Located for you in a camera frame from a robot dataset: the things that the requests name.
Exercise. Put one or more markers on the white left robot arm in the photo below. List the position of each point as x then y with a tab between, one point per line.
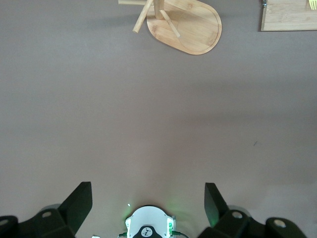
148	218

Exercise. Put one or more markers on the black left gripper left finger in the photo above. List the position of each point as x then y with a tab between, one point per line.
67	213

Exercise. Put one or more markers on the wooden cup rack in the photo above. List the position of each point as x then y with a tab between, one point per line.
198	29

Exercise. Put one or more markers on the bamboo cutting board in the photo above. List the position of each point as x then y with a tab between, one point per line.
287	19

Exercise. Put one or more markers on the yellow plastic fork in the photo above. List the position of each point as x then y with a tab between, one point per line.
312	4

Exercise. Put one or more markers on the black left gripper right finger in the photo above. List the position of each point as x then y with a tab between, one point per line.
223	218

